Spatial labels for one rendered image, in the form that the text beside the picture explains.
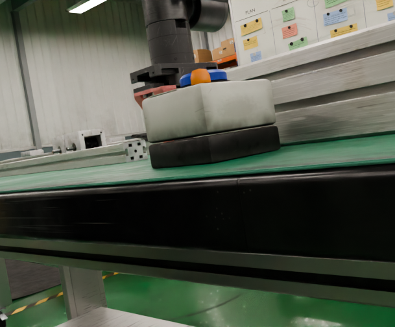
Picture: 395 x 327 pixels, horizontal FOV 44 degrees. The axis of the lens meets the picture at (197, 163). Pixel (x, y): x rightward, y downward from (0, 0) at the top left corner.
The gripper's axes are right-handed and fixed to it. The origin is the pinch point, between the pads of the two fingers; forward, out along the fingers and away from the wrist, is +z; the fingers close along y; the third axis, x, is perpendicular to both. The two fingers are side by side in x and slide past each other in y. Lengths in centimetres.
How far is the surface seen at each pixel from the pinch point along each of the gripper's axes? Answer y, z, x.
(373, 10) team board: 275, -65, 121
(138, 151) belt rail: 0.7, 1.2, 12.4
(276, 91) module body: -4.8, -2.9, -20.5
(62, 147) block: 29, -2, 99
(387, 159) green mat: -21.6, 2.1, -39.9
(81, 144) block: 29, -2, 85
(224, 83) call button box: -14.3, -3.6, -23.5
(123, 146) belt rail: -1.8, 0.1, 12.4
